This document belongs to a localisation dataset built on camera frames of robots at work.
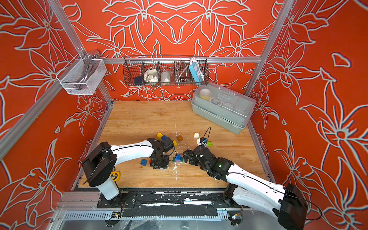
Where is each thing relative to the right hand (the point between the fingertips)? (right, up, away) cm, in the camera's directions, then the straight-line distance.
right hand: (185, 156), depth 77 cm
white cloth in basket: (-22, +49, +16) cm, 56 cm away
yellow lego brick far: (-17, +8, +21) cm, 28 cm away
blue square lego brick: (-4, -4, +9) cm, 10 cm away
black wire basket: (-14, +55, +23) cm, 61 cm away
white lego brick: (+8, +8, +21) cm, 24 cm away
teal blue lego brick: (-25, -6, +9) cm, 27 cm away
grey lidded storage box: (+24, +28, +14) cm, 39 cm away
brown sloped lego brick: (-3, +7, +19) cm, 20 cm away
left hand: (-11, -9, +7) cm, 16 cm away
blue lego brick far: (-14, +7, +20) cm, 26 cm away
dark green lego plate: (-2, -5, +9) cm, 10 cm away
